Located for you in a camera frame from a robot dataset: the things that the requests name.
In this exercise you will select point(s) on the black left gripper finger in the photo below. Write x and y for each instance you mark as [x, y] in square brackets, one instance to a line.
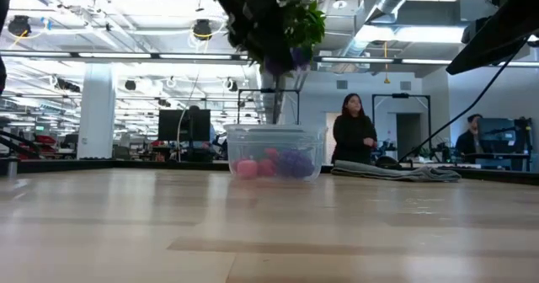
[284, 47]

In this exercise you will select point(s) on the pink round toy fruit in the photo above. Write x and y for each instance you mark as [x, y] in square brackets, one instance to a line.
[272, 153]
[247, 169]

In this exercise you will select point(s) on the purple toy grapes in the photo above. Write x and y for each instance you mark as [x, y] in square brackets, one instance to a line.
[295, 164]

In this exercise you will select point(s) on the red strawberry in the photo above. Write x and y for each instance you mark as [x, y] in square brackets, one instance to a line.
[266, 168]

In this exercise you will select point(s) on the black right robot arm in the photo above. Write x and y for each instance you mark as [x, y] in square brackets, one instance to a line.
[497, 34]

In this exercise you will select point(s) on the clear plastic tupperware container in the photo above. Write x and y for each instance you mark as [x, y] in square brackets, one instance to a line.
[236, 148]

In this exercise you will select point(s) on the green leafy plant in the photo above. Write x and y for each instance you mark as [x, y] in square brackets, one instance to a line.
[309, 26]

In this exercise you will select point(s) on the black hanging ceiling fixture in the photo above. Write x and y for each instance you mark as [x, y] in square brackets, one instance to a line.
[202, 28]
[19, 25]

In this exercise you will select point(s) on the person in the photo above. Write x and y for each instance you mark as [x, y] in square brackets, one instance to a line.
[353, 135]
[467, 144]

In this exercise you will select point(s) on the black monitor back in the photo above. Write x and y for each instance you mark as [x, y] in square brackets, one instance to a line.
[172, 125]

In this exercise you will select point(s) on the grey folded cloth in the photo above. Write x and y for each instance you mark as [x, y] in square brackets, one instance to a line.
[379, 171]

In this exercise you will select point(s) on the white column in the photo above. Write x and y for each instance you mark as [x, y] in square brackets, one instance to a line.
[97, 106]

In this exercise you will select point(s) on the dark monitor on stand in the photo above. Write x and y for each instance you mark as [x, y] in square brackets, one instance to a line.
[497, 135]

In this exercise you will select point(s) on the black robot station frame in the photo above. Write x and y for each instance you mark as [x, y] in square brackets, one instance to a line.
[400, 95]

